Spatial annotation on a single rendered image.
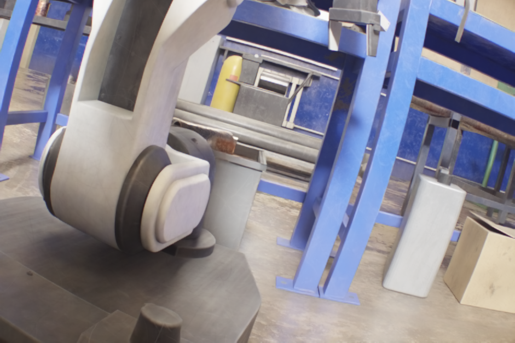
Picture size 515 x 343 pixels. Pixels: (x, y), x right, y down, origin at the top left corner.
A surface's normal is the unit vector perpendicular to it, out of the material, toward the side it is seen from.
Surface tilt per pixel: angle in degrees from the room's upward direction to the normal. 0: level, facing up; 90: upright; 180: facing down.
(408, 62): 90
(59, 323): 0
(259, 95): 90
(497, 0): 90
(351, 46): 90
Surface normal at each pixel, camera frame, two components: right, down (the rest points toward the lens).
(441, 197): -0.24, 0.00
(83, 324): 0.29, -0.96
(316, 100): -0.04, 0.07
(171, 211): 0.94, 0.29
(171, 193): 0.70, -0.27
